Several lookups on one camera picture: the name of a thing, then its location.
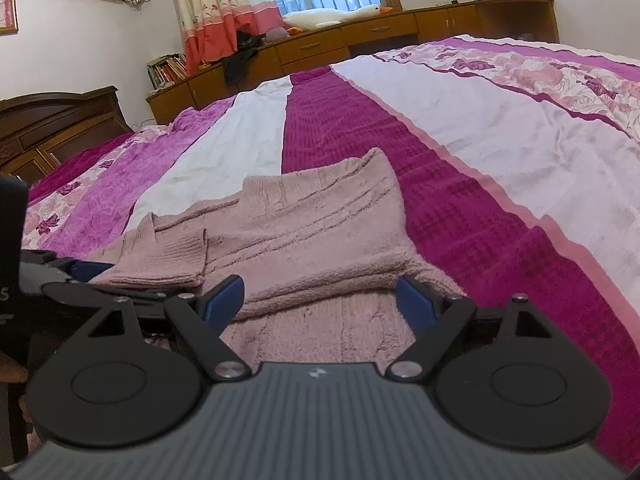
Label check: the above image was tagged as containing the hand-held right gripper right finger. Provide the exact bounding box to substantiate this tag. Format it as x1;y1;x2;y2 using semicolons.
385;274;551;381

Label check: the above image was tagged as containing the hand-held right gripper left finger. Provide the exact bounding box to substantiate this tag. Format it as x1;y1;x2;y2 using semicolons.
87;274;253;383

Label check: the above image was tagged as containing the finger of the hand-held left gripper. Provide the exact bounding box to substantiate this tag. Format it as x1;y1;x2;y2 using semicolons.
20;250;116;282
41;281;201;307

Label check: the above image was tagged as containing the pink knitted sweater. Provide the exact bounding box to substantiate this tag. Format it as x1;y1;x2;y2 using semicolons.
87;147;463;376

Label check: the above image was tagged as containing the person's left hand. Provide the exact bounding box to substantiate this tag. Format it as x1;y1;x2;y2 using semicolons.
0;349;29;384

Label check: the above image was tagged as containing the dark wooden headboard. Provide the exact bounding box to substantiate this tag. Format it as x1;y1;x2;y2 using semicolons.
0;85;135;182

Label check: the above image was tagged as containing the magenta floral striped blanket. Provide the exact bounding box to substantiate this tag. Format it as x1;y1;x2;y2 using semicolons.
22;35;640;472

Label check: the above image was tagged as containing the row of books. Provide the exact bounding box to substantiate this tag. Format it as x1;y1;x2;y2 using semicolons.
147;53;190;92

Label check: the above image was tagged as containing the dark clothing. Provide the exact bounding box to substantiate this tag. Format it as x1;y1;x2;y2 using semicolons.
222;30;266;86

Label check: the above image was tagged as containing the long wooden cabinet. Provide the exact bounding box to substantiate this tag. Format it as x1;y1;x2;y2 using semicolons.
145;0;560;126

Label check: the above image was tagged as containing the floral curtain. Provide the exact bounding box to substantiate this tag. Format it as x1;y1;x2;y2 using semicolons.
165;0;287;78

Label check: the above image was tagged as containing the white goose plush toy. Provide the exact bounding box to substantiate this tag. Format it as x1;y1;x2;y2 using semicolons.
282;4;396;31

